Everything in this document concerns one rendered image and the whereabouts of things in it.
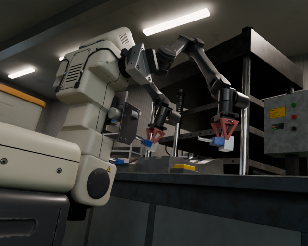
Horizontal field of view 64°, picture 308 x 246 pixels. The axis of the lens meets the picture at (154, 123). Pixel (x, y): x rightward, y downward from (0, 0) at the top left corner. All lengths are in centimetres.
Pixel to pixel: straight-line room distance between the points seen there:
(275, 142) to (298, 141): 14
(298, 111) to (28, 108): 155
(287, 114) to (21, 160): 161
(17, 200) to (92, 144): 38
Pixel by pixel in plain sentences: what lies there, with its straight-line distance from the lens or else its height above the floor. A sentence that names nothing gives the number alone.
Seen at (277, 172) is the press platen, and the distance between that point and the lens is 223.
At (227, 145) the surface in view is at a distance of 95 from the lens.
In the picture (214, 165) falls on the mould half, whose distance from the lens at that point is 133.
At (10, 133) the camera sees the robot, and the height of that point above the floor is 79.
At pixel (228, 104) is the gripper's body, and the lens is 99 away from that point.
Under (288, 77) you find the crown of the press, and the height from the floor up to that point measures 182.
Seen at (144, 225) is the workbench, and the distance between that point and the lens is 118.
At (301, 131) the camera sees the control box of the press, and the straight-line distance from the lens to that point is 177.
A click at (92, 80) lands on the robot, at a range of 93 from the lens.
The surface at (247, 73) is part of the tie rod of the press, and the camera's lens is 198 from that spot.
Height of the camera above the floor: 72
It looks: 16 degrees up
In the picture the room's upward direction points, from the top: 8 degrees clockwise
